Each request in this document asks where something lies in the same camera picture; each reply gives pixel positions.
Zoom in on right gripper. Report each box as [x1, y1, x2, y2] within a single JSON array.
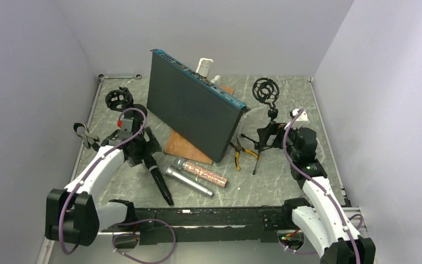
[[257, 121, 302, 161]]

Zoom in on black tripod shock mount stand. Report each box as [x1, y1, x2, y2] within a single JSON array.
[[241, 77, 281, 175]]

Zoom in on black condenser microphone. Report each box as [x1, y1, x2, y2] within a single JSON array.
[[143, 156, 174, 206]]

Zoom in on rhinestone microphone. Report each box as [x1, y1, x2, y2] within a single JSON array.
[[175, 157, 227, 188]]

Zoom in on silver microphone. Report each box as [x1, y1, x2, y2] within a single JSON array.
[[160, 164, 214, 197]]

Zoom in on clip desk mic stand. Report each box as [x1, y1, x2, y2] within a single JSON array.
[[73, 122, 100, 152]]

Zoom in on shock mount desk stand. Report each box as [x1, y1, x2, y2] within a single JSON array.
[[104, 86, 148, 116]]

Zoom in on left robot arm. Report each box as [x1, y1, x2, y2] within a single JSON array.
[[45, 104, 174, 254]]

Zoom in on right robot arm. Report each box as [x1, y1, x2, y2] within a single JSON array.
[[276, 123, 376, 263]]

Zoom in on wooden board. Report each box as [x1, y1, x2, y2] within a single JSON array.
[[164, 89, 238, 164]]

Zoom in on small white bottle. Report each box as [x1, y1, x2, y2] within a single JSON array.
[[210, 75, 221, 84]]

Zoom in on yellow handled pliers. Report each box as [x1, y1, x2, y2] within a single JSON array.
[[229, 137, 262, 171]]

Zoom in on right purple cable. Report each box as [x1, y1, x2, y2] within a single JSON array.
[[282, 108, 365, 264]]

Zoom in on purple cable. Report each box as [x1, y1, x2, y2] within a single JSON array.
[[58, 107, 177, 264], [282, 108, 365, 264]]

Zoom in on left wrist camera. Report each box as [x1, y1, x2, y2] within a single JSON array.
[[117, 118, 135, 133]]

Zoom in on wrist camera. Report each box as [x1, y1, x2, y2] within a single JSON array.
[[290, 108, 309, 122], [117, 118, 135, 133]]

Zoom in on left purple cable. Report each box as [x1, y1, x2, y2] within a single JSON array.
[[58, 107, 177, 264]]

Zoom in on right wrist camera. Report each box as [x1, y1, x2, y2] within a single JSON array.
[[290, 108, 309, 122]]

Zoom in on dark network switch box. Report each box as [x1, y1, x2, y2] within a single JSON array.
[[147, 49, 250, 162]]

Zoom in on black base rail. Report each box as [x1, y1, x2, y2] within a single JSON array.
[[45, 207, 361, 249]]

